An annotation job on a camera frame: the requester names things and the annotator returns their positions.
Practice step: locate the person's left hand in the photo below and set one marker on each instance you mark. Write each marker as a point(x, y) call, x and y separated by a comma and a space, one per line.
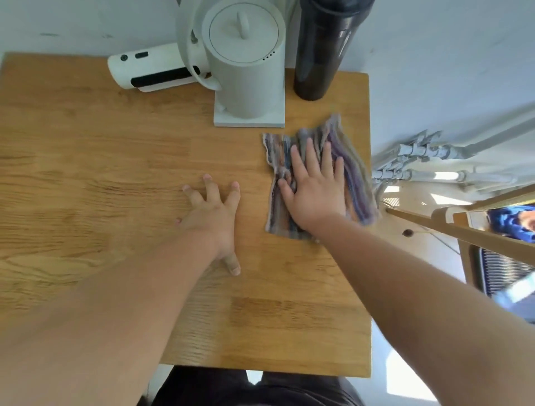
point(213, 226)

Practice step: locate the person's right hand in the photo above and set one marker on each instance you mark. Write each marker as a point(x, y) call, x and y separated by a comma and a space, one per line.
point(317, 196)

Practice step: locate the striped cleaning cloth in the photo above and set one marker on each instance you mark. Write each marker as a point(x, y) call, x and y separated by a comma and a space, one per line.
point(359, 184)

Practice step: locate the person's right forearm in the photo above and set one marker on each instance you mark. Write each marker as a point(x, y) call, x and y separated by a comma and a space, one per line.
point(426, 318)

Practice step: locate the person's left forearm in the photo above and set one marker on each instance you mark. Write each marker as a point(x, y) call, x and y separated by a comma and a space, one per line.
point(96, 334)

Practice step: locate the small black floor knob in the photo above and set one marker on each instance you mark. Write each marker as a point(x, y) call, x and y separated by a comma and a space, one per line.
point(407, 233)

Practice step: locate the white radiator pipes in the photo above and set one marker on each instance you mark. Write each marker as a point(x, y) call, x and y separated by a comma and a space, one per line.
point(430, 161)

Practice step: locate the white cylinder appliance square base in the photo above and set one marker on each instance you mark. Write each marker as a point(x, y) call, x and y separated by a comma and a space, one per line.
point(246, 75)

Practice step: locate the plain wooden chair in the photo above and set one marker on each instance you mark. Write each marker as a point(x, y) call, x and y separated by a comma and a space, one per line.
point(464, 232)

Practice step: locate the black bottle orange cap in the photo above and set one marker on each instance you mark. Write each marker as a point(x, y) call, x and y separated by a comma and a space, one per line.
point(326, 46)

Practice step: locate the black shorts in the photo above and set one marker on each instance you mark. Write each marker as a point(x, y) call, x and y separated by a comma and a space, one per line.
point(209, 389)

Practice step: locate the white oblong device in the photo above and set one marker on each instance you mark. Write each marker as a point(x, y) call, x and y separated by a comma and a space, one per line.
point(146, 69)

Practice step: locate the blue item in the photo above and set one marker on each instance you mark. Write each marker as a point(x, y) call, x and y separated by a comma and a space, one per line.
point(508, 219)

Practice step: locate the black ridged tray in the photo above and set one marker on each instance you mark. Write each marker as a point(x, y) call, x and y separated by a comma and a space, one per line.
point(501, 272)

